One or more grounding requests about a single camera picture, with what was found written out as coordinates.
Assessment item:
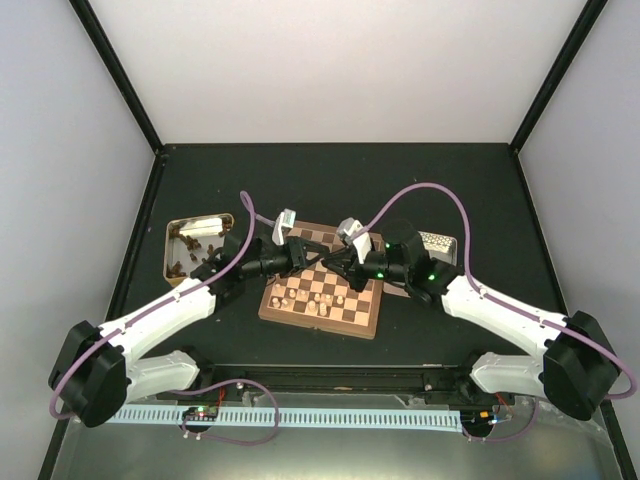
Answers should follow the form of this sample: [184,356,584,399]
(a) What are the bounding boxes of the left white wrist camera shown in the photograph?
[271,208,296,246]

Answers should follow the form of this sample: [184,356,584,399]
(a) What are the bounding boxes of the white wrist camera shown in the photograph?
[336,217,374,264]
[271,208,296,246]

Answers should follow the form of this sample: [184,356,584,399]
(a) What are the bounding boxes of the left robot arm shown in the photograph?
[48,235,329,427]

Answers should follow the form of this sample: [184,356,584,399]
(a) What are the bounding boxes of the second left white arm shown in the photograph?
[111,236,329,402]

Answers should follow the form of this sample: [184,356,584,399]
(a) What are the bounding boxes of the second right white arm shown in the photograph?
[322,249,546,397]

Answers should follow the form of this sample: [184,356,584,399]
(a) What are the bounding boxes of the purple cable loop front left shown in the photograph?
[180,378,279,446]

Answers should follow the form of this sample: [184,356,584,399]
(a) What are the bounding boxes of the gold tin with dark pieces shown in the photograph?
[163,213,235,287]

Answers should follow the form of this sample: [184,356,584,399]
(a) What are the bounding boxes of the light blue cable duct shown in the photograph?
[108,404,462,433]

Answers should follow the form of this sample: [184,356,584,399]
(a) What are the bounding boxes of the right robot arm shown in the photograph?
[322,218,621,421]

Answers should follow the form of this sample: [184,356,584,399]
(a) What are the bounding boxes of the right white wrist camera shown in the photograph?
[336,217,374,264]

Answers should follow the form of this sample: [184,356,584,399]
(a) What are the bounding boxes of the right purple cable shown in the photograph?
[357,182,640,444]

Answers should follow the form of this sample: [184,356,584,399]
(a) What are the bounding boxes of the wooden chess board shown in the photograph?
[257,219,390,341]

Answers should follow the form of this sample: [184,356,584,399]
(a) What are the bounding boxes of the pink tin with light pieces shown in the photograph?
[382,229,459,299]

